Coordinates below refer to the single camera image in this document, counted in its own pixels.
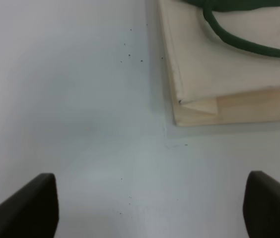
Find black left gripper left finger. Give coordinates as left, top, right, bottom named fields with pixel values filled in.
left=0, top=173, right=59, bottom=238

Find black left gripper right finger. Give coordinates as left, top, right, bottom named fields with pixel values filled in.
left=243, top=171, right=280, bottom=238

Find white linen bag green handles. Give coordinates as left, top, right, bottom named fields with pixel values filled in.
left=158, top=0, right=280, bottom=126

